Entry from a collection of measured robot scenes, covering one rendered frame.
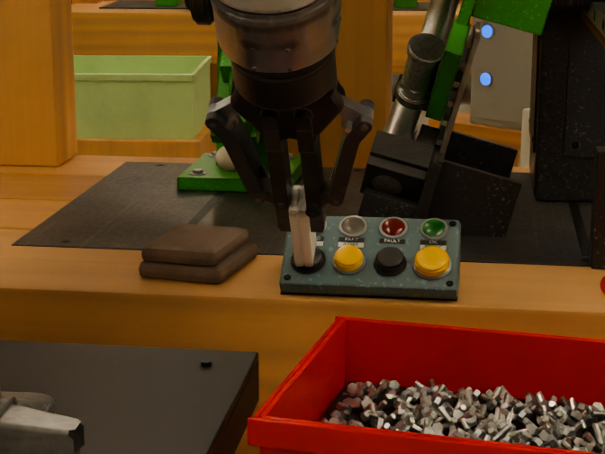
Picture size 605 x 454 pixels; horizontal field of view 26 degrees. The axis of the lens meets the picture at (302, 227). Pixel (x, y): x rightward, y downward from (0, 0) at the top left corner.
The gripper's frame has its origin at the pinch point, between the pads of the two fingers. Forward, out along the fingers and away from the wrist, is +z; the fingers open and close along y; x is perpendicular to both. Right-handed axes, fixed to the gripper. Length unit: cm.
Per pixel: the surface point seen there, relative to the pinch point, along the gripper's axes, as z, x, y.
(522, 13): 1.3, 28.9, 17.9
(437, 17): 10.3, 39.0, 9.3
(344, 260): 3.3, -0.8, 3.3
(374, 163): 12.4, 19.2, 3.9
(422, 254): 3.3, 0.2, 9.8
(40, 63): 30, 53, -43
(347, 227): 4.1, 3.6, 3.2
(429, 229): 4.1, 3.7, 10.2
